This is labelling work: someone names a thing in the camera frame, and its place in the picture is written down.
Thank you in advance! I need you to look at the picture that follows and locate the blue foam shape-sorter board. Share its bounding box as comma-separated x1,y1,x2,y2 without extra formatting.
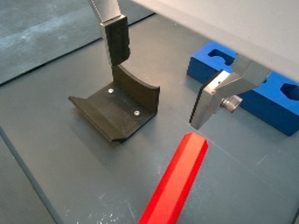
187,41,299,136

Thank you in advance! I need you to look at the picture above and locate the red hexagonal prism block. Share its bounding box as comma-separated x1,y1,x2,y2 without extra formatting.
138,132,209,224

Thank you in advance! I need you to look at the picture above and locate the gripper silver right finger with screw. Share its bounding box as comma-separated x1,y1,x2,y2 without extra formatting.
190,54,271,130

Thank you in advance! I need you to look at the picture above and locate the black curved cradle stand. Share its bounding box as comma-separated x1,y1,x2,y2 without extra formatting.
70,66,161,142

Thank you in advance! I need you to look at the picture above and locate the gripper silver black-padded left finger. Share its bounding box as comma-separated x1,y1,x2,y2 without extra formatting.
89,0,131,66

